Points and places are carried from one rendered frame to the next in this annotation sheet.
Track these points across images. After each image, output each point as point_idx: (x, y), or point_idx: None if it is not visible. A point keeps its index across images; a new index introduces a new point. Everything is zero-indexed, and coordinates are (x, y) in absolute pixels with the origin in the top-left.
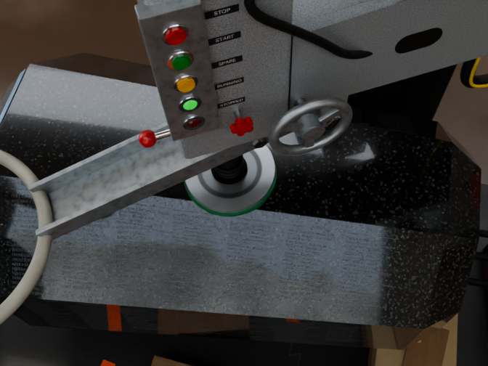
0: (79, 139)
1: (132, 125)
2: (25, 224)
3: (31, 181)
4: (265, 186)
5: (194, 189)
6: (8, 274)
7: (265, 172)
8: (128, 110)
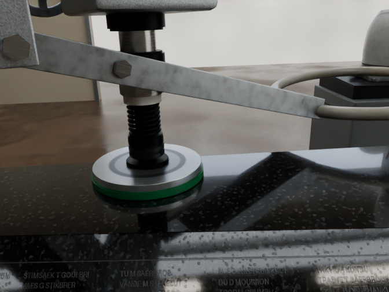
0: (346, 171)
1: (296, 189)
2: None
3: (329, 105)
4: (105, 157)
5: (182, 148)
6: None
7: (104, 164)
8: (317, 200)
